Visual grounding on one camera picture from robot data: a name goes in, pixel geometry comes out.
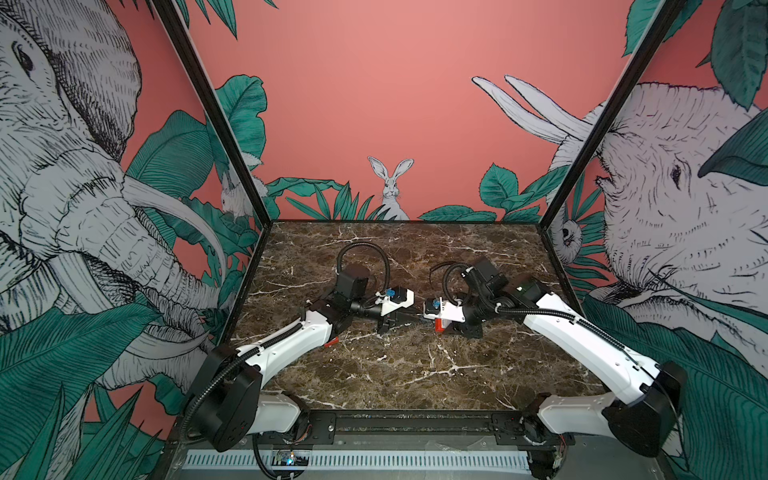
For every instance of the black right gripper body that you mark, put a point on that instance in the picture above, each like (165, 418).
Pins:
(475, 314)

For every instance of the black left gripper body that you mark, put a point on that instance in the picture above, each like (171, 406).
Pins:
(371, 311)

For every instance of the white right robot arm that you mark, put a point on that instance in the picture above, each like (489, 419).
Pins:
(643, 401)

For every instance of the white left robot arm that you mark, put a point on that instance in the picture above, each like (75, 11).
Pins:
(225, 404)

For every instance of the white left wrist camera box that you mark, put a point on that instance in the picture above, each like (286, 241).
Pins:
(395, 300)

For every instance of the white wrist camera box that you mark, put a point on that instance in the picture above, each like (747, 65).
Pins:
(443, 310)
(395, 300)

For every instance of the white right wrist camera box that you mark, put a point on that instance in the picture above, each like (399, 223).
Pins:
(443, 310)

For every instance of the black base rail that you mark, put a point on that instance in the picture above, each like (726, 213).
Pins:
(324, 427)

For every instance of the white slotted cable duct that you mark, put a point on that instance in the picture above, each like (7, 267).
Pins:
(514, 462)

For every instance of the black enclosure corner post left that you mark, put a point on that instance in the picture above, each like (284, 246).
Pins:
(169, 15)

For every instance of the black enclosure corner post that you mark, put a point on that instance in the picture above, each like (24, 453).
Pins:
(169, 15)
(651, 39)

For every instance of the black enclosure corner post right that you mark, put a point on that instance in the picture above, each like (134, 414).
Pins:
(651, 39)

